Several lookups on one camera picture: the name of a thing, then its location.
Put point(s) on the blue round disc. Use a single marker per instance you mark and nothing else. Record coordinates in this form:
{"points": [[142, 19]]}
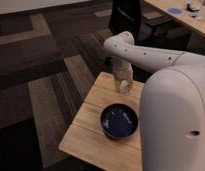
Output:
{"points": [[174, 10]]}

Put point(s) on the black office chair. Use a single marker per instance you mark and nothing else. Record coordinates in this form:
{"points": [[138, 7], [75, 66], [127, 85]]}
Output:
{"points": [[129, 15]]}

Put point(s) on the wooden desk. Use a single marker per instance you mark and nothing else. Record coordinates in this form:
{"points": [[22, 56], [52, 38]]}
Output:
{"points": [[184, 18]]}

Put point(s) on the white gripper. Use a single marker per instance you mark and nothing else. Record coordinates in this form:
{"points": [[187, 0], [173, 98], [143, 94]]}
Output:
{"points": [[122, 70]]}

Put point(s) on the dark blue ceramic bowl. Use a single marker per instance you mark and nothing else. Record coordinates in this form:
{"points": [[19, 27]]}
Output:
{"points": [[119, 121]]}

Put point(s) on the small wooden table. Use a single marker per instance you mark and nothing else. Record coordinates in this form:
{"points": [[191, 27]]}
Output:
{"points": [[85, 139]]}

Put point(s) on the small clutter on desk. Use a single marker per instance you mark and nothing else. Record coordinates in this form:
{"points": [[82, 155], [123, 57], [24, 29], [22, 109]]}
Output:
{"points": [[196, 12]]}

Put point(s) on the white sponge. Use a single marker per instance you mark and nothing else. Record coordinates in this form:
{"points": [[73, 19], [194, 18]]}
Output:
{"points": [[124, 87]]}

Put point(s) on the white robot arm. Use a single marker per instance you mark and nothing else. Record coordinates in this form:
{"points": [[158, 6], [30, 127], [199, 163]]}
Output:
{"points": [[172, 104]]}

